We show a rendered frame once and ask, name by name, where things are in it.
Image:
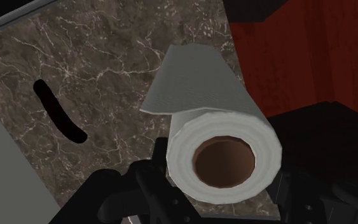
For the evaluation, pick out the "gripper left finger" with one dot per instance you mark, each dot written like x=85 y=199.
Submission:
x=154 y=192

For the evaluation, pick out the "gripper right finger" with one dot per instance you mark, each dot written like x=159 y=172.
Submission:
x=315 y=204

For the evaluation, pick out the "white paper towel roll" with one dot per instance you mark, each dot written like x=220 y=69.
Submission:
x=197 y=93

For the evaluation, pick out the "black elongated object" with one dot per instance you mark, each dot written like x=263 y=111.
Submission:
x=59 y=114

